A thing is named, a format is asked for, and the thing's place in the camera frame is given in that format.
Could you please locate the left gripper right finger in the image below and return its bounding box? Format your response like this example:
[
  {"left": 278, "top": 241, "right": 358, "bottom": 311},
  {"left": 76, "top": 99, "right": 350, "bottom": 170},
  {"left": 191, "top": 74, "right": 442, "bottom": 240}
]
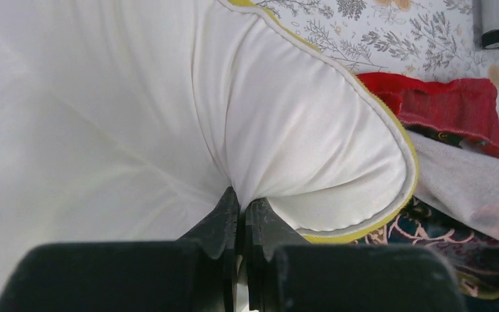
[{"left": 245, "top": 199, "right": 466, "bottom": 311}]

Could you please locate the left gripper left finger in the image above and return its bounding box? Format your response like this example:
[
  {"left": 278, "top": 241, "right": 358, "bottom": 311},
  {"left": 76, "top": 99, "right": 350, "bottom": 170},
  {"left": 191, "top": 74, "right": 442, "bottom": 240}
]
[{"left": 0, "top": 188, "right": 239, "bottom": 311}]

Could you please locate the white pillow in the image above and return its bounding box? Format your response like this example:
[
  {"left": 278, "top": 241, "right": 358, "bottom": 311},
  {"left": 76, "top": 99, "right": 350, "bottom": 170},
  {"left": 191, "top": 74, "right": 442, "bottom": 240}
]
[{"left": 0, "top": 1, "right": 418, "bottom": 292}]

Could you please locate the red printed pillowcase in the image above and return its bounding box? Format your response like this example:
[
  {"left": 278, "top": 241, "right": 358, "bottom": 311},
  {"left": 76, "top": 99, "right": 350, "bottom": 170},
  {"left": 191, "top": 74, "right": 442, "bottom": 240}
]
[{"left": 358, "top": 73, "right": 499, "bottom": 311}]

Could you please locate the floral tablecloth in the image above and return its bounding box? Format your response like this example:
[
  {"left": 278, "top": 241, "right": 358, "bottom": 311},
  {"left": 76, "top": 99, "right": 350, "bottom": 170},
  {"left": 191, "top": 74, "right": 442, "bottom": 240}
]
[{"left": 259, "top": 0, "right": 499, "bottom": 114}]

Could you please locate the grey microphone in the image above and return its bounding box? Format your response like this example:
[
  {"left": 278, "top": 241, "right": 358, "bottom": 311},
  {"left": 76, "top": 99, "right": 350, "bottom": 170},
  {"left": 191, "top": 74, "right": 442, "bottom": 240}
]
[{"left": 473, "top": 0, "right": 499, "bottom": 50}]

